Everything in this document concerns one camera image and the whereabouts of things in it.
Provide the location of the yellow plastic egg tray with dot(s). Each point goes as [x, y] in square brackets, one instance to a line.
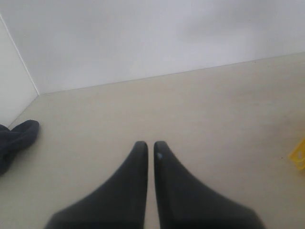
[297, 156]

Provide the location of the dark blue cloth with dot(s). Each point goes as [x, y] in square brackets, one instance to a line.
[15, 140]

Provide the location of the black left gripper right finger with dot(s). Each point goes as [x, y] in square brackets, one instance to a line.
[184, 202]

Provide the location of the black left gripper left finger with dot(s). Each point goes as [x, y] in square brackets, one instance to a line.
[119, 203]

